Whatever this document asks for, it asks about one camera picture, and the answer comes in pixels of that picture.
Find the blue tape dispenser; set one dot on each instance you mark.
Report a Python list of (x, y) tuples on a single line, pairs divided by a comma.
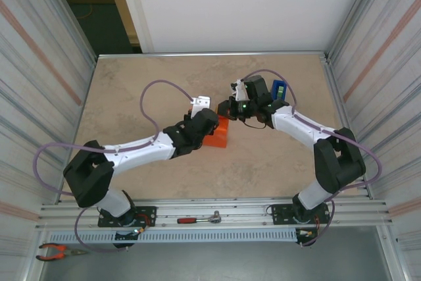
[(279, 83)]

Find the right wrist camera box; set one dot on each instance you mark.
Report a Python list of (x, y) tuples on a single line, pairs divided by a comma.
[(239, 91)]

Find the wide aluminium mounting rail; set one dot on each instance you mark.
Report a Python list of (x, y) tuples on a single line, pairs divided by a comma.
[(237, 209)]

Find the yellow power connector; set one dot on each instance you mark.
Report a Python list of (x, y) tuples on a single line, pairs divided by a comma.
[(310, 235), (140, 230)]

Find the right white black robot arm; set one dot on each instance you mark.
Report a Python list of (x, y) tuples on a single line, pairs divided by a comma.
[(296, 126)]

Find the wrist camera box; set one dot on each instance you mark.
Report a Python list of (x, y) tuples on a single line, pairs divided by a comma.
[(200, 103), (239, 91)]

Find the short aluminium table edge profile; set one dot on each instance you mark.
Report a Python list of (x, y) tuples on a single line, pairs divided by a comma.
[(332, 80)]

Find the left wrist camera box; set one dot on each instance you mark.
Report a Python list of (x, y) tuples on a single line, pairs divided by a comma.
[(200, 103)]

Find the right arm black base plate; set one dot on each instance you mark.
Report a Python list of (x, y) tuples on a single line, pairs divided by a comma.
[(279, 216)]

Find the long aluminium table edge profile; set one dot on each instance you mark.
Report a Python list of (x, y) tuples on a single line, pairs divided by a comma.
[(210, 54)]

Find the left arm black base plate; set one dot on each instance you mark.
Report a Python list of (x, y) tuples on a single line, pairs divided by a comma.
[(148, 211)]

